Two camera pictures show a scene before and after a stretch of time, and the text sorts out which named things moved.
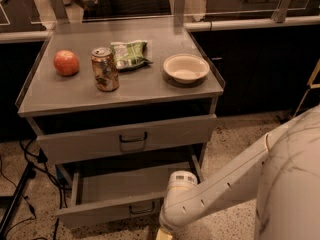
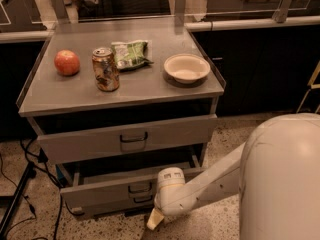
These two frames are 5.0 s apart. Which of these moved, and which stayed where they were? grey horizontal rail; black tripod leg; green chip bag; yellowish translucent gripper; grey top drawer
Moved: yellowish translucent gripper
Stayed: grey top drawer; black tripod leg; green chip bag; grey horizontal rail
